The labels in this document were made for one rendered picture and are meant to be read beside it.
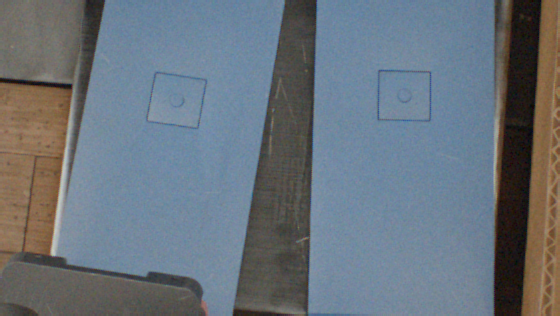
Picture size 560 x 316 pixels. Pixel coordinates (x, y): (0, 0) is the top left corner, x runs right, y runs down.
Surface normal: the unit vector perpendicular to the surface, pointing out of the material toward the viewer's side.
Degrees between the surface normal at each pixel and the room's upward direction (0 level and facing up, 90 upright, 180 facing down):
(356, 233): 0
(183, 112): 0
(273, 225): 0
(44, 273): 30
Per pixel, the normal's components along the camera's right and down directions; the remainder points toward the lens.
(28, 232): 0.00, -0.29
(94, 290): -0.07, 0.22
